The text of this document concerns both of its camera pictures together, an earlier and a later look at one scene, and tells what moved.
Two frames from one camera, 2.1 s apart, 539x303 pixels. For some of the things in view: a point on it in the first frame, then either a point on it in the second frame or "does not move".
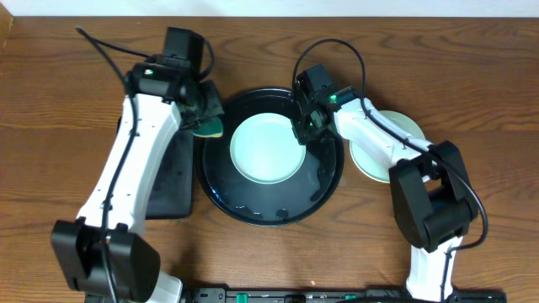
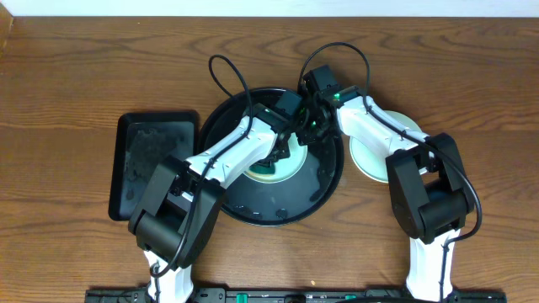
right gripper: (303, 135) does not move
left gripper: (209, 103) to (278, 152)
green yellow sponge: (211, 127) to (263, 169)
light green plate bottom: (375, 167) does not move
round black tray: (259, 204) does not move
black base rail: (329, 295) does not move
